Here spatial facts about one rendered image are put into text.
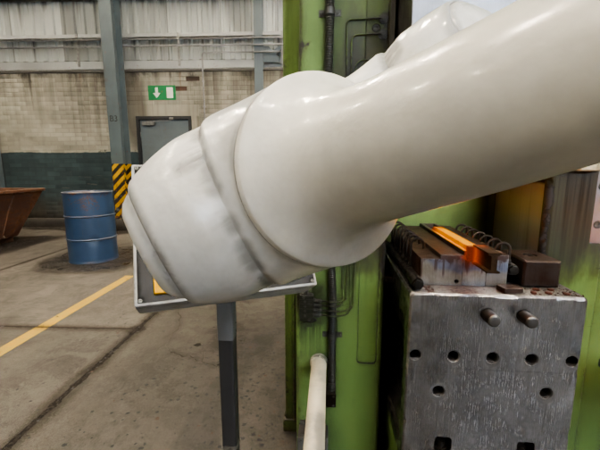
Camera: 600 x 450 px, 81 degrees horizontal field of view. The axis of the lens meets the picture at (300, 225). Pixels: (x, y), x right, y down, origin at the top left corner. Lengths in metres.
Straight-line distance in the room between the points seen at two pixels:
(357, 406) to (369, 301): 0.34
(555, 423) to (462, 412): 0.21
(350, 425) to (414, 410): 0.32
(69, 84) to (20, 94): 0.98
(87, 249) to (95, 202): 0.60
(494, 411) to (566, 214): 0.54
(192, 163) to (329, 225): 0.07
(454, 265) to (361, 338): 0.36
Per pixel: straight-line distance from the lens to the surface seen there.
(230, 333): 0.86
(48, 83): 8.61
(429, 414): 1.01
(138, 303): 0.68
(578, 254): 1.21
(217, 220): 0.17
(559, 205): 1.16
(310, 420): 0.90
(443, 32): 0.27
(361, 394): 1.20
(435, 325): 0.89
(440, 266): 0.91
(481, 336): 0.93
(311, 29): 1.04
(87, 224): 5.04
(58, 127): 8.45
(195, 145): 0.19
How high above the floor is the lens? 1.20
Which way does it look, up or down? 9 degrees down
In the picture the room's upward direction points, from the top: straight up
